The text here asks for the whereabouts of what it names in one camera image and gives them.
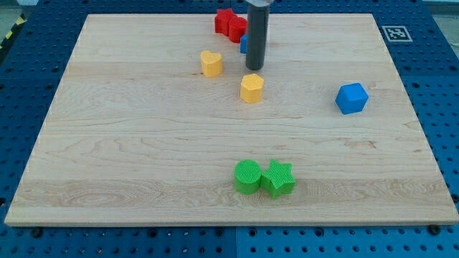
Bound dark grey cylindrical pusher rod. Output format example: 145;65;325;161
246;3;270;70

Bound silver rod mount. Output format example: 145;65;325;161
245;0;274;6

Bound red rounded block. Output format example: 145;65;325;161
228;16;247;43

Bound small blue block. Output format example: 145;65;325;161
240;34;247;54

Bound red star block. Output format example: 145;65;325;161
214;8;237;36

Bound yellow heart block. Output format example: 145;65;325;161
200;50;223;77

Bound yellow pentagon block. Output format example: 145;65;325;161
240;74;264;103

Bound blue hexagon block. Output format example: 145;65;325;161
335;82;369;115

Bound white fiducial marker tag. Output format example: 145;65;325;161
382;25;412;42

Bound light wooden board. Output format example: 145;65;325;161
5;14;458;227

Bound green cylinder block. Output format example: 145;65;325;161
235;160;262;195

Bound green star block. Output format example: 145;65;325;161
260;160;296;200

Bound yellow black hazard tape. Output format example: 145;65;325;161
1;13;27;51

